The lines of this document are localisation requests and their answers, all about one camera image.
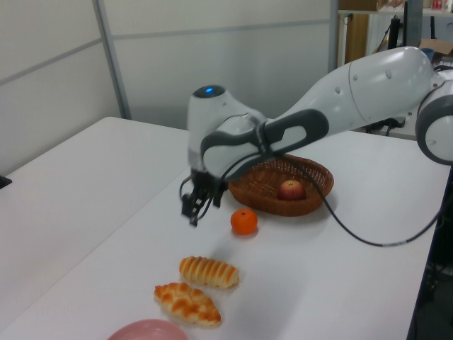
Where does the brown woven basket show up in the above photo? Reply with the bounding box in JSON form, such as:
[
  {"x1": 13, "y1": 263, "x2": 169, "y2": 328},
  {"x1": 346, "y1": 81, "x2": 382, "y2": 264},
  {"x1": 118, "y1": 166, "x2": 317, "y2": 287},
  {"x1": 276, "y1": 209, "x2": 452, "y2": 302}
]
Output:
[{"x1": 228, "y1": 154, "x2": 336, "y2": 217}]

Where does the grey partition post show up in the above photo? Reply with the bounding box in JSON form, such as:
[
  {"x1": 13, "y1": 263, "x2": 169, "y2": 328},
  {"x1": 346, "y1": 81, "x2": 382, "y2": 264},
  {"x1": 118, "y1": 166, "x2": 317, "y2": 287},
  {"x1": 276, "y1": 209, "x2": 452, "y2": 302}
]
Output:
[
  {"x1": 92, "y1": 0, "x2": 132, "y2": 120},
  {"x1": 328, "y1": 0, "x2": 343, "y2": 74}
]

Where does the black monitor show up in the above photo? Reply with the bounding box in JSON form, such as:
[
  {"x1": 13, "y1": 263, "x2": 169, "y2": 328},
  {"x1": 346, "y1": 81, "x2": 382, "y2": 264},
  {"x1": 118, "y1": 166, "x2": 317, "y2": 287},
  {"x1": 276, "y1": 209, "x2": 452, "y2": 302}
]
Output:
[{"x1": 403, "y1": 0, "x2": 424, "y2": 49}]

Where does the ridged toy bread roll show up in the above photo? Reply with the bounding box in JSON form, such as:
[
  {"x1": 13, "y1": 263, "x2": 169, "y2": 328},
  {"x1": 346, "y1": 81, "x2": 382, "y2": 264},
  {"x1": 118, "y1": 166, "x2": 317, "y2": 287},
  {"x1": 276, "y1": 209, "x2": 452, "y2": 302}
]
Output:
[{"x1": 178, "y1": 255, "x2": 241, "y2": 290}]

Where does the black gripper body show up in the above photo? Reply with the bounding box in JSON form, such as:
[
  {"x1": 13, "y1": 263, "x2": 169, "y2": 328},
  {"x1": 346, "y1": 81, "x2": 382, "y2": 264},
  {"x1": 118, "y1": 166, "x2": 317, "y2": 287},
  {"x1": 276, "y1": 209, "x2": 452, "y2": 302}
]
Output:
[{"x1": 190, "y1": 170, "x2": 227, "y2": 196}]

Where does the closed cardboard box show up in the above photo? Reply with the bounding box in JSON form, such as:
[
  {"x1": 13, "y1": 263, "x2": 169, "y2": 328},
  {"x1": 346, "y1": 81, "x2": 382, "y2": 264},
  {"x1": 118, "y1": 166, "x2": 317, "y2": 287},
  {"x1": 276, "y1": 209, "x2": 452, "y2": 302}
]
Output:
[{"x1": 338, "y1": 0, "x2": 382, "y2": 11}]

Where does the open cardboard box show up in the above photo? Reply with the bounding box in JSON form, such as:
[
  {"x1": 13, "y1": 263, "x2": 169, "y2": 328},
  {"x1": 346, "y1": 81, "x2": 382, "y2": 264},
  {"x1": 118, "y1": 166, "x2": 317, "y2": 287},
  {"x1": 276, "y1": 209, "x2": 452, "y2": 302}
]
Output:
[{"x1": 419, "y1": 38, "x2": 453, "y2": 57}]

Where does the white shelf board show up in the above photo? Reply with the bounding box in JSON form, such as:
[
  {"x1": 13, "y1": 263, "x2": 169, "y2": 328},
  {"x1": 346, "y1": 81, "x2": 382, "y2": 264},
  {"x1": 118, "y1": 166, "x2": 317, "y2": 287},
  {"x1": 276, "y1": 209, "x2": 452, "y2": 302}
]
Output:
[{"x1": 338, "y1": 8, "x2": 453, "y2": 17}]

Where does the braided toy bread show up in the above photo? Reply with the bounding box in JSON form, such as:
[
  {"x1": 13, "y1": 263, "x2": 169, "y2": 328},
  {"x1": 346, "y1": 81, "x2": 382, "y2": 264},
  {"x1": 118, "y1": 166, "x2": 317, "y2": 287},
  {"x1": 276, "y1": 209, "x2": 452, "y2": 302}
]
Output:
[{"x1": 153, "y1": 282, "x2": 222, "y2": 327}]

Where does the wooden panel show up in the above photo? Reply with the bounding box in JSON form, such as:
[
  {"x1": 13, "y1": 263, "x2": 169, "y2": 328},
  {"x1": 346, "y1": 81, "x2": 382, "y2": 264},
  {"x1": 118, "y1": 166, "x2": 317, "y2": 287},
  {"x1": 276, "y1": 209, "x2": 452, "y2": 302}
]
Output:
[{"x1": 345, "y1": 13, "x2": 369, "y2": 64}]

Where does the toy orange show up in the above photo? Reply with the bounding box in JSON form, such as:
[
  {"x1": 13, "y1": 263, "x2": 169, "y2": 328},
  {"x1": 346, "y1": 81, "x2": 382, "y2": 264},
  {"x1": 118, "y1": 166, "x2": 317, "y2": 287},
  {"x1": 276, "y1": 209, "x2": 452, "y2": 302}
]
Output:
[{"x1": 230, "y1": 208, "x2": 259, "y2": 236}]

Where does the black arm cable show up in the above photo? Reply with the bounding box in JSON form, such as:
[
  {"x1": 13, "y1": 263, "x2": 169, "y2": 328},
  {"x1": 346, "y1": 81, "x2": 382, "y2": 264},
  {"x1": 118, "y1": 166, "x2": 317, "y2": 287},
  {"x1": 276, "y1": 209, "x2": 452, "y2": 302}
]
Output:
[{"x1": 221, "y1": 148, "x2": 453, "y2": 247}]

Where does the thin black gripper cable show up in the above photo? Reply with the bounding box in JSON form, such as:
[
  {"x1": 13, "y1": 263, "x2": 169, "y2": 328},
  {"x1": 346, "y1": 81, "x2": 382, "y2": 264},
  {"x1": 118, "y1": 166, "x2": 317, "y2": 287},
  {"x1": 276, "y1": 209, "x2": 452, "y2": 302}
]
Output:
[{"x1": 178, "y1": 176, "x2": 195, "y2": 205}]

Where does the red toy apple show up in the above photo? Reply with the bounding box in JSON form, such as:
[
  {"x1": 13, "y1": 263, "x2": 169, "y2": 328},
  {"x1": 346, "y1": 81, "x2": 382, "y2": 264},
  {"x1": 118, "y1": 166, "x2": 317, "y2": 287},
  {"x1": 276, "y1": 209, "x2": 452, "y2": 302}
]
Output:
[{"x1": 275, "y1": 179, "x2": 307, "y2": 202}]

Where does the pink plate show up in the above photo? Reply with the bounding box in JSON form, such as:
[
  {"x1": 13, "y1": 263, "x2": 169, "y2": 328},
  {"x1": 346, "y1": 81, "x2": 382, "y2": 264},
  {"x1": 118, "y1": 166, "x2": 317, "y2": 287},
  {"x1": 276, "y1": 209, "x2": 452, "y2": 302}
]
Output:
[{"x1": 105, "y1": 318, "x2": 190, "y2": 340}]

